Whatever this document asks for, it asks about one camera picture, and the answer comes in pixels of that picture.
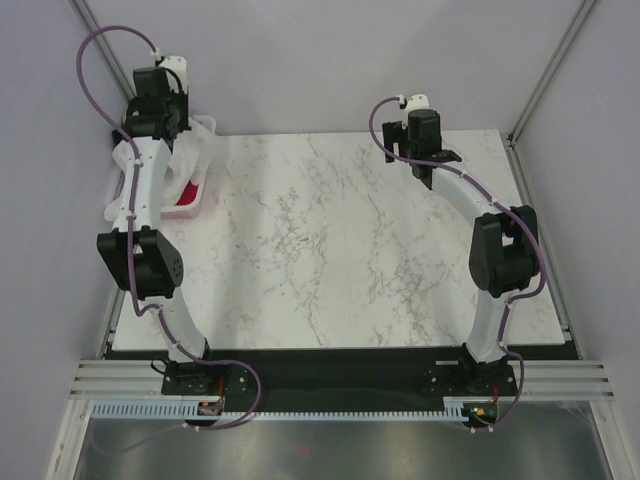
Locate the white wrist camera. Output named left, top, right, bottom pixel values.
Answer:
left=151, top=49, right=189, bottom=94
left=397, top=93, right=431, bottom=113

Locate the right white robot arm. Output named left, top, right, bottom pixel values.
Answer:
left=378, top=108, right=546, bottom=395

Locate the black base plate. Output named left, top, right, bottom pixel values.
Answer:
left=160, top=349, right=516, bottom=414

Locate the red t shirt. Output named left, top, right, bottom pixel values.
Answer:
left=175, top=181, right=203, bottom=208

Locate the right aluminium frame post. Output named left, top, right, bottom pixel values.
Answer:
left=505, top=0, right=599, bottom=148

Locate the aluminium frame post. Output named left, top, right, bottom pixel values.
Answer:
left=505, top=0, right=599, bottom=148
left=69, top=0, right=133, bottom=105

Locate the left aluminium frame post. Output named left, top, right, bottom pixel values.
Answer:
left=69, top=0, right=133, bottom=105

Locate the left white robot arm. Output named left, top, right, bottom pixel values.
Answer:
left=97, top=64, right=220, bottom=396

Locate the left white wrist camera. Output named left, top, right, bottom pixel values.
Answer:
left=151, top=49, right=189, bottom=94

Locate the white plastic basket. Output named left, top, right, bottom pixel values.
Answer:
left=110, top=114, right=221, bottom=221

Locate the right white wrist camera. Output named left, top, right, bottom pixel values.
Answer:
left=397, top=93, right=431, bottom=113

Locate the white slotted cable duct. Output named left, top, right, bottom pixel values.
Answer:
left=91, top=395, right=501, bottom=420

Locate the white t shirt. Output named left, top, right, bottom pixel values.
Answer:
left=102, top=115, right=219, bottom=224

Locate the aluminium front rail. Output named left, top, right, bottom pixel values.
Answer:
left=71, top=360, right=614, bottom=401

